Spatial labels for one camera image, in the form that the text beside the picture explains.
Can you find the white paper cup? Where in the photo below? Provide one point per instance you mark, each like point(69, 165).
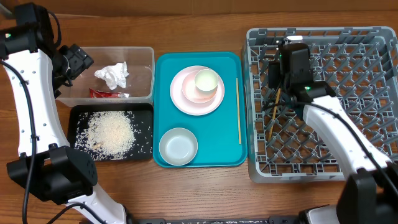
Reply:
point(206, 81)

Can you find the grey bowl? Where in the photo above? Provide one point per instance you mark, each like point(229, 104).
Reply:
point(178, 146)

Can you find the wooden chopstick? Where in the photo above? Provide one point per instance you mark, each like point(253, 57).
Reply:
point(274, 114)
point(238, 112)

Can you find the grey dishwasher rack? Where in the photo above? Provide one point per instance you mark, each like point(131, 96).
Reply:
point(359, 63)

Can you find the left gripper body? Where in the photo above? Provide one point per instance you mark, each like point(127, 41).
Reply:
point(69, 65)

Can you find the white tissue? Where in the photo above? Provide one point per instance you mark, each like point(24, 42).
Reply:
point(114, 75)

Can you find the red snack wrapper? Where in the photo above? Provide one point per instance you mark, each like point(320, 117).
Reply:
point(103, 94)

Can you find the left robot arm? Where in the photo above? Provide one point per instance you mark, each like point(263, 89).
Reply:
point(47, 167)

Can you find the black waste tray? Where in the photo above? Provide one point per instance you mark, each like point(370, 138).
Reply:
point(143, 124)

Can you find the small pink plate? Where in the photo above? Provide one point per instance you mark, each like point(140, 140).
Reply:
point(191, 93)

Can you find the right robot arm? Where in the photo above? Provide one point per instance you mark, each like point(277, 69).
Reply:
point(370, 192)

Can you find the pile of rice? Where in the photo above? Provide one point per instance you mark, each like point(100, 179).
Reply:
point(107, 133)

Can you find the clear plastic bin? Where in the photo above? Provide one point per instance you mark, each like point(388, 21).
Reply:
point(139, 82)

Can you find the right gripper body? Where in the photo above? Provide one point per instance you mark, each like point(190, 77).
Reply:
point(275, 78)

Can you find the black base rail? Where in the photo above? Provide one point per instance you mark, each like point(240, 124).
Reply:
point(270, 220)

